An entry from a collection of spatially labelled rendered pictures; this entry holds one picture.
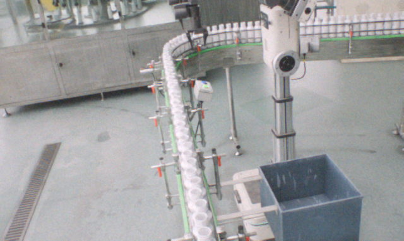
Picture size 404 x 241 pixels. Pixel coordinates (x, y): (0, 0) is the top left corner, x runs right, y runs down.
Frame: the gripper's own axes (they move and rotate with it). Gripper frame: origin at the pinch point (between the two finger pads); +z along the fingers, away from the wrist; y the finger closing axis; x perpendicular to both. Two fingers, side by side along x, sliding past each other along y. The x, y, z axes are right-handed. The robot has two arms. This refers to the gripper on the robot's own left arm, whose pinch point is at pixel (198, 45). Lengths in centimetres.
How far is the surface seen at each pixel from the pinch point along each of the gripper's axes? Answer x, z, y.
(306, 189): -51, 58, 37
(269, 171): -51, 45, 20
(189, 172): -76, 22, -15
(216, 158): -59, 29, -3
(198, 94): 5.1, 28.4, -2.4
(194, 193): -88, 22, -14
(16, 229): 57, 139, -149
